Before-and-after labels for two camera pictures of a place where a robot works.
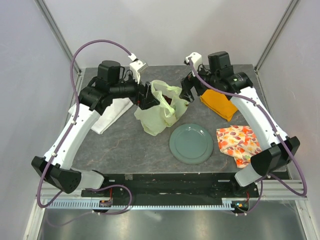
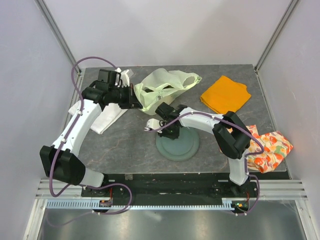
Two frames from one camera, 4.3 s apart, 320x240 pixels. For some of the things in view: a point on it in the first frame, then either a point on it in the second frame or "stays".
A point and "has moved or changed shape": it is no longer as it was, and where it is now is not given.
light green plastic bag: (170, 107) has moved or changed shape
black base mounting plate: (175, 186) stays
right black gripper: (187, 82) -> (173, 136)
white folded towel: (119, 107) stays
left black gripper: (148, 100) -> (132, 102)
